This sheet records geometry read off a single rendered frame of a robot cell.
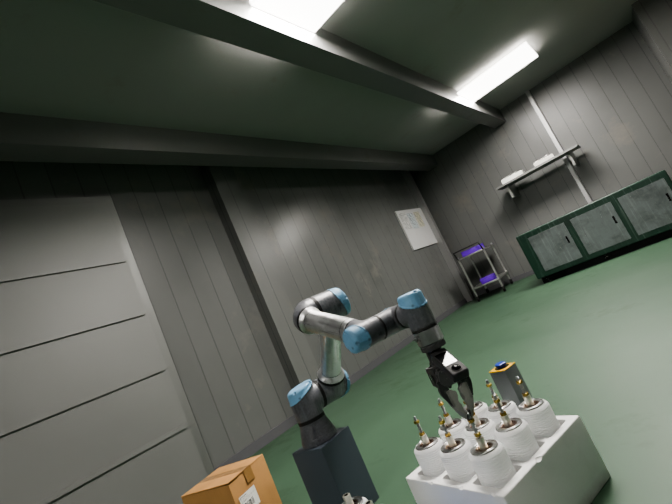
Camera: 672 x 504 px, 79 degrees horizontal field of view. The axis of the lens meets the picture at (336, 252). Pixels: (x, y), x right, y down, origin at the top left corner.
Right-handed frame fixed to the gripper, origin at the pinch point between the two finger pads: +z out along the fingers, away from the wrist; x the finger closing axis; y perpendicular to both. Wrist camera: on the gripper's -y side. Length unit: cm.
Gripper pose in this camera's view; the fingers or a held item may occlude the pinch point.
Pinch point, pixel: (468, 413)
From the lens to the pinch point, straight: 121.2
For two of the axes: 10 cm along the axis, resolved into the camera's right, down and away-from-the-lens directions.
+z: 4.1, 9.0, -1.4
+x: -9.0, 3.8, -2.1
